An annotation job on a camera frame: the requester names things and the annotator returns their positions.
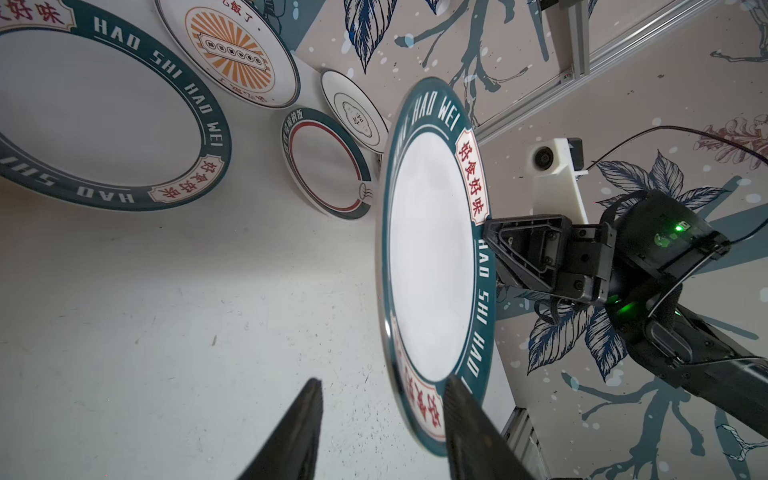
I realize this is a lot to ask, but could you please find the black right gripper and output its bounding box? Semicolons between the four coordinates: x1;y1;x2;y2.
483;215;616;305

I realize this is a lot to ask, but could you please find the red green rim plate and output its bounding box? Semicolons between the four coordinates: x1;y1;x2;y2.
280;107;374;221

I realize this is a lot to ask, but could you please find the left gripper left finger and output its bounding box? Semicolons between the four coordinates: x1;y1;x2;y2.
239;378;323;480

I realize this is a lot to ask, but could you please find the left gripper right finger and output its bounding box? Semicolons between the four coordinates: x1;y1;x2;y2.
443;374;533;480

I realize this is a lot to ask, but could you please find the green rim plate front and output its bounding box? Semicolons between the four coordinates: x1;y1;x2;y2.
375;77;496;456

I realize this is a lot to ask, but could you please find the white black motif plate back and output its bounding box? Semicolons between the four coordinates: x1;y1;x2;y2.
321;70;389;154

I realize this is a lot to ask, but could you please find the green rim plate back left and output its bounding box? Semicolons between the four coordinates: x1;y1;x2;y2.
1;1;232;212

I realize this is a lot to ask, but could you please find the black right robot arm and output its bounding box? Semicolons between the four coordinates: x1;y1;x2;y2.
483;190;767;434

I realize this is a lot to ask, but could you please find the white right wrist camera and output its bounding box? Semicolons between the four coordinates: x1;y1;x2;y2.
526;138;588;224

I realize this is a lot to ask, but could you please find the orange sunburst plate back left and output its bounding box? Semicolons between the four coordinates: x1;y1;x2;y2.
155;0;301;110

